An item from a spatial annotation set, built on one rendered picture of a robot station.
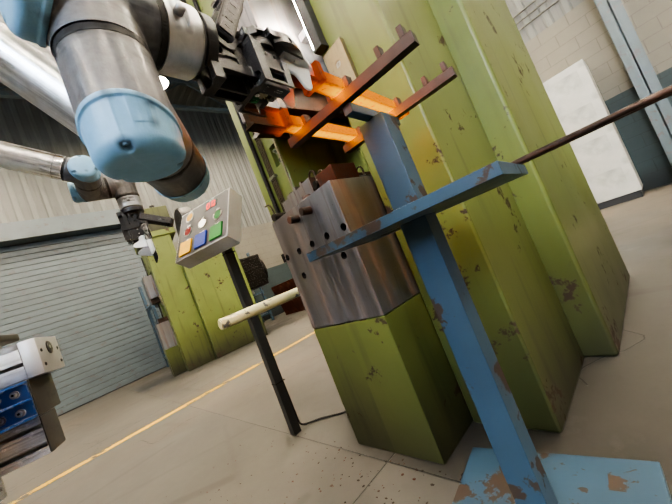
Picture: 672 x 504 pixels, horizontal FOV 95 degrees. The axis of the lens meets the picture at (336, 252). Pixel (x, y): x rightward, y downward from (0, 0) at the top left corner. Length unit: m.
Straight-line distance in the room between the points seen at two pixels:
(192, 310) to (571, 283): 5.35
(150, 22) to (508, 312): 0.96
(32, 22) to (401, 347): 0.94
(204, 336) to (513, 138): 5.34
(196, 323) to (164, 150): 5.58
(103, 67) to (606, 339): 1.49
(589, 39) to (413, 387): 6.37
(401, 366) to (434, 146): 0.66
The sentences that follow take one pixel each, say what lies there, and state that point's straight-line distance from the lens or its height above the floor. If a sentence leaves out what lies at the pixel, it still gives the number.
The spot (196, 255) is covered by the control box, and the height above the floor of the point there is 0.95.
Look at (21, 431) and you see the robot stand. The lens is 1.09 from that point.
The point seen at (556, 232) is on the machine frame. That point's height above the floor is 0.48.
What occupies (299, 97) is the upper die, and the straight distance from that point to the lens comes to 1.34.
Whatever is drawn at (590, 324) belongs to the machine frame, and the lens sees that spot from 1.46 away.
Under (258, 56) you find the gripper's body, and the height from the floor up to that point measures 0.93.
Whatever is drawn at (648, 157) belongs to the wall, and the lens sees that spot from 6.64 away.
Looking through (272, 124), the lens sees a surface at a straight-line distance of 0.65.
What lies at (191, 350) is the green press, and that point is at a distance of 5.83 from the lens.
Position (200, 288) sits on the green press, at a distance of 5.82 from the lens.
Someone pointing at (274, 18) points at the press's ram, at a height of 1.61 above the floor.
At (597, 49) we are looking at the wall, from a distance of 6.83.
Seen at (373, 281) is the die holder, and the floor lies 0.57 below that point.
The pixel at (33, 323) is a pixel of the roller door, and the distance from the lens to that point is 8.89.
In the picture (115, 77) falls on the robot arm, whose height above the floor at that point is 0.86.
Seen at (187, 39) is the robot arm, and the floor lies 0.93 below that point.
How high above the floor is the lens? 0.65
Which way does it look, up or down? 3 degrees up
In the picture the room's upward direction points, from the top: 22 degrees counter-clockwise
